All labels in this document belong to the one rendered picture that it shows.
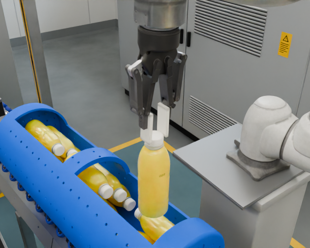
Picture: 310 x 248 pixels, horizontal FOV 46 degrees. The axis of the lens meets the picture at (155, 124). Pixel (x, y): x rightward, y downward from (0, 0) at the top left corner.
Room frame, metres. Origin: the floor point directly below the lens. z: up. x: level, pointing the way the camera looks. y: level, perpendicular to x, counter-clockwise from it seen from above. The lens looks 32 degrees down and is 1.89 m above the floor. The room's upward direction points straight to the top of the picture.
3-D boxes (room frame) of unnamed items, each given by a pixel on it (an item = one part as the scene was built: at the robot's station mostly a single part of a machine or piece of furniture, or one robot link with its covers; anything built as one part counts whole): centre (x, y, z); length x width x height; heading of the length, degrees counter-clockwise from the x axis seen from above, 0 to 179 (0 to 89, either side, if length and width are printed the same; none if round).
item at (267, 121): (1.12, -0.41, 1.18); 0.18 x 0.16 x 0.22; 48
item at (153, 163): (0.62, 0.00, 1.37); 0.07 x 0.07 x 0.19
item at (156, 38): (0.63, -0.01, 1.66); 0.08 x 0.07 x 0.09; 130
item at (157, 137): (0.63, 0.00, 1.47); 0.04 x 0.04 x 0.02
